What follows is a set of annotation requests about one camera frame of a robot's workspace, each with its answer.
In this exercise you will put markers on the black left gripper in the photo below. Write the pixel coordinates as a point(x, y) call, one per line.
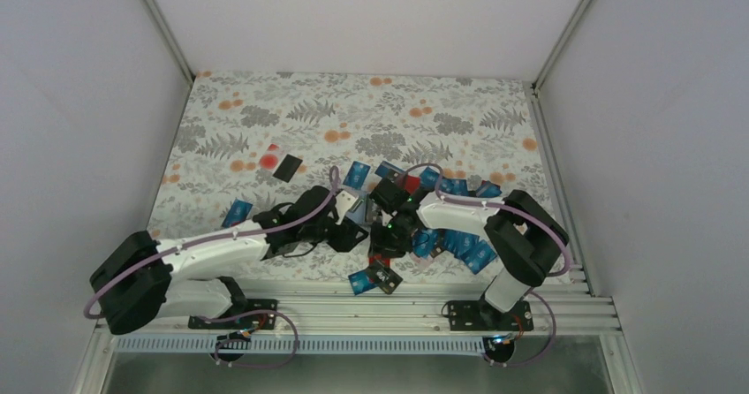
point(344, 241)

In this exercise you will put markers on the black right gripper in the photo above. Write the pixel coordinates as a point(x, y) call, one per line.
point(379, 245)

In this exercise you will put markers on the teal leather card holder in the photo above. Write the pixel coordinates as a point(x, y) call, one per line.
point(365, 212)

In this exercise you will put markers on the blue card under left arm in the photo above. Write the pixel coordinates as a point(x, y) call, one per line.
point(237, 213)

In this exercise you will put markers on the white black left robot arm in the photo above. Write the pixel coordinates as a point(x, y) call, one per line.
point(145, 279)

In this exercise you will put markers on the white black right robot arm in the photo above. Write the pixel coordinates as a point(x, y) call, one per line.
point(524, 237)

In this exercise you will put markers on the blue card pile front right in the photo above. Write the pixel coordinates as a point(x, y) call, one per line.
point(471, 250)

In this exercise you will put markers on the blue card front left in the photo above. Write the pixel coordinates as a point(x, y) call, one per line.
point(361, 283)

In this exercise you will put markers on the blue card near holder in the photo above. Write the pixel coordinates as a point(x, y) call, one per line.
point(356, 175)

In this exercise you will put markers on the black card near left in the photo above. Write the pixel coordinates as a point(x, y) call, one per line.
point(286, 170)

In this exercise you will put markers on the white card with red circle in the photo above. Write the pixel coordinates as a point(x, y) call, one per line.
point(271, 157)

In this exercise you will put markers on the floral patterned table mat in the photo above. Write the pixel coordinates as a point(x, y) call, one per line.
point(476, 129)

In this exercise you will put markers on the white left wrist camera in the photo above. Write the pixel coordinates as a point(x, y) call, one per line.
point(345, 201)

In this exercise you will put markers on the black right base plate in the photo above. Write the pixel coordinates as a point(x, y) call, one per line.
point(478, 315)

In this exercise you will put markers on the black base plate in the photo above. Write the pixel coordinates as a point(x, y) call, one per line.
point(254, 314)
point(478, 315)

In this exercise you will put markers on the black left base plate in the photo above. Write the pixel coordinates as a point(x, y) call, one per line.
point(254, 314)

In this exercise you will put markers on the aluminium rail frame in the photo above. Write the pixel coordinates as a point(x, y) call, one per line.
point(330, 308)

